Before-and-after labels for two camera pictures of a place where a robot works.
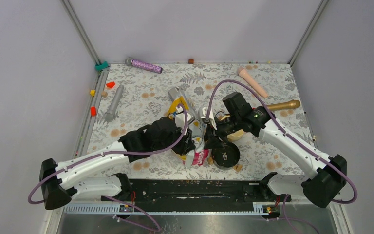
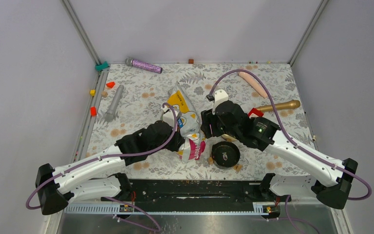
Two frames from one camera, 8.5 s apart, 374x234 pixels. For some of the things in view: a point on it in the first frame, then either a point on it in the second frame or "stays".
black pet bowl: x=225 y=156 stays
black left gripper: x=187 y=144 to x=178 y=140
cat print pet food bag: x=180 y=106 stays
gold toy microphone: x=290 y=104 stays
